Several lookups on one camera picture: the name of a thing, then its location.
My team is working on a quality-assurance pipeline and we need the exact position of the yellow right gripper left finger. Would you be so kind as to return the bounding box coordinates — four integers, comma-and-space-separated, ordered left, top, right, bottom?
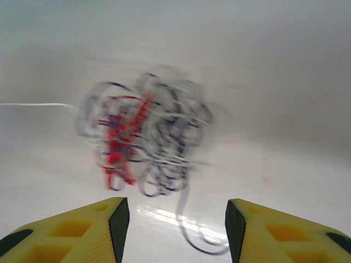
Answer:
0, 196, 131, 263

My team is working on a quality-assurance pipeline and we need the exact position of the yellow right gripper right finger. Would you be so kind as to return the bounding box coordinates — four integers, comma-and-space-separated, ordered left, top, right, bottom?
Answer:
225, 198, 351, 263

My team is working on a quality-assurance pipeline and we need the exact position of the thin red cable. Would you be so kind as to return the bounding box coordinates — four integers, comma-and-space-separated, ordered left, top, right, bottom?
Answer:
97, 92, 155, 192

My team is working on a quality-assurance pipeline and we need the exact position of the thin purple cable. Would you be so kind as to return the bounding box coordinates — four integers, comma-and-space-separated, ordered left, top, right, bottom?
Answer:
89, 81, 193, 198

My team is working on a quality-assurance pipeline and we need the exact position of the thin white cable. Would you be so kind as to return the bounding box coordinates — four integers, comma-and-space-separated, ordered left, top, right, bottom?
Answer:
0, 65, 230, 256

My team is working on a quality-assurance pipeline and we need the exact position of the thin black cable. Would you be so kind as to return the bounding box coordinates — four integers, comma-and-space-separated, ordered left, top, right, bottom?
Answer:
133, 70, 215, 198

